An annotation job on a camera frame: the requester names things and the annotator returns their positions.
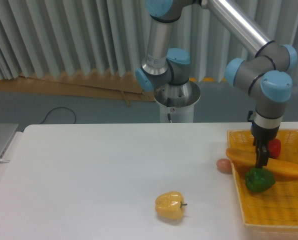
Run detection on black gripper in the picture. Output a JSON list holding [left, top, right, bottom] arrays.
[[250, 123, 280, 169]]

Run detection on long orange bread loaf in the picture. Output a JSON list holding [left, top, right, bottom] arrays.
[[225, 147, 298, 179]]

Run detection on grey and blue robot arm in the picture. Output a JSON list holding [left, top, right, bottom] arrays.
[[135, 0, 298, 168]]

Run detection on red bell pepper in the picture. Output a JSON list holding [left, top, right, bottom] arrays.
[[268, 138, 282, 159]]

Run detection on green bell pepper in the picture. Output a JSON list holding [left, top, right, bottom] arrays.
[[245, 167, 276, 193]]

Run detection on brown egg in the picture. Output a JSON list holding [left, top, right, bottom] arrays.
[[216, 158, 232, 174]]

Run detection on yellow woven basket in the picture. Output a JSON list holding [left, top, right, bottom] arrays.
[[227, 129, 298, 230]]

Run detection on yellow bell pepper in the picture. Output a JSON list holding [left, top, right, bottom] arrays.
[[155, 191, 188, 220]]

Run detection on brown cardboard sheet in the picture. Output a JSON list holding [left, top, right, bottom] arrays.
[[0, 69, 154, 106]]

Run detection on grey pleated curtain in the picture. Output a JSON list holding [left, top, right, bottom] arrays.
[[0, 0, 298, 85]]

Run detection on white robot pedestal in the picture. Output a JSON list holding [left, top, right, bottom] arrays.
[[154, 81, 201, 123]]

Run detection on black floor cable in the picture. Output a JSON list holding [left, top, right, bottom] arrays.
[[37, 106, 77, 125]]

